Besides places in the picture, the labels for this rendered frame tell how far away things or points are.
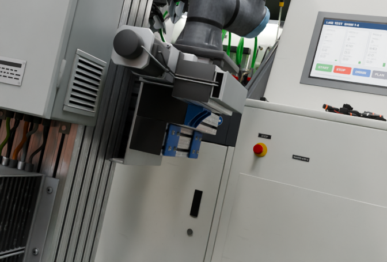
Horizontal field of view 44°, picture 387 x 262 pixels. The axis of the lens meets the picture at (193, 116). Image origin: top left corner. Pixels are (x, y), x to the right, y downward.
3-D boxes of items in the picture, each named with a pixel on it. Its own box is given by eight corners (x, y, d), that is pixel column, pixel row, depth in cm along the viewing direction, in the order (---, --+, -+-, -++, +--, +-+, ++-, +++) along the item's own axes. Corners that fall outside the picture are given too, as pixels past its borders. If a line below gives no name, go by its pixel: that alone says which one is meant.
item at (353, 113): (319, 112, 174) (322, 97, 174) (323, 116, 183) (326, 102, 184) (385, 123, 164) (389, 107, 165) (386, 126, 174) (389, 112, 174)
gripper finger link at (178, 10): (168, 19, 188) (173, -3, 188) (174, 24, 193) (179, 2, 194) (175, 20, 187) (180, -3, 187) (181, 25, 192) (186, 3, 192)
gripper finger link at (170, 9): (161, 19, 189) (166, -4, 190) (168, 23, 194) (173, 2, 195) (168, 19, 188) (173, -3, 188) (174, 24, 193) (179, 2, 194)
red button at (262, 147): (249, 154, 172) (251, 140, 172) (252, 155, 175) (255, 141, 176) (262, 157, 169) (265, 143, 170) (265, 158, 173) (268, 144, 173)
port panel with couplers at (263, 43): (244, 95, 233) (257, 34, 234) (246, 97, 236) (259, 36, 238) (269, 99, 228) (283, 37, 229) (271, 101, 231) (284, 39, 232)
